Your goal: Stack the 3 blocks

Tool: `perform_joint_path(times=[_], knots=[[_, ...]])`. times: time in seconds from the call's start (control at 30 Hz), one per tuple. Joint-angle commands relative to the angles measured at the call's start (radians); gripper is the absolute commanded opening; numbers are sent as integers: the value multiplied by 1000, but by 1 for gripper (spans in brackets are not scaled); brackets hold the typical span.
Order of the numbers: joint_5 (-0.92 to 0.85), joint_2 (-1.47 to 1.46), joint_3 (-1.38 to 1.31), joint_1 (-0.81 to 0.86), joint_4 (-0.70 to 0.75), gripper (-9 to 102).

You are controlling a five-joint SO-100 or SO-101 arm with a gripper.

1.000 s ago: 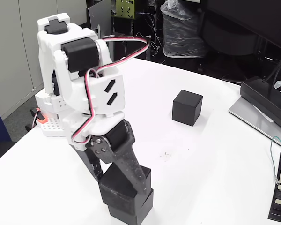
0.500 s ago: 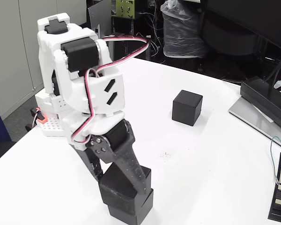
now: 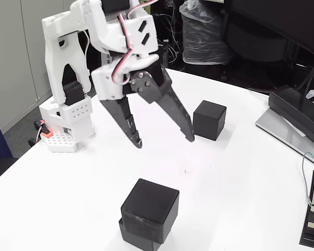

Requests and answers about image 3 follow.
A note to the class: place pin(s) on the black cube block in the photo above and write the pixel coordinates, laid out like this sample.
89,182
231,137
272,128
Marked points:
136,241
210,120
149,204

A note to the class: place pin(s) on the silver computer tower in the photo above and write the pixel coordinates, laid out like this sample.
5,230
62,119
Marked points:
107,58

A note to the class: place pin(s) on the black equipment box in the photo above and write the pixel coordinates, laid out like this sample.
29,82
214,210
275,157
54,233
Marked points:
163,52

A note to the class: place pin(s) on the bin with clear plastic bag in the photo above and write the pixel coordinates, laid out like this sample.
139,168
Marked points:
204,36

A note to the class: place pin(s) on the grey metal cabinet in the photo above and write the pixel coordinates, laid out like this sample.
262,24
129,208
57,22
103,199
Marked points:
5,39

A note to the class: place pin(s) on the silver monitor stand base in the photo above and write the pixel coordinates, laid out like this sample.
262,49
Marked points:
280,130

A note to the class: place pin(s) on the black computer monitor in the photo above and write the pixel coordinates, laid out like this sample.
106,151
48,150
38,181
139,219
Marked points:
277,15

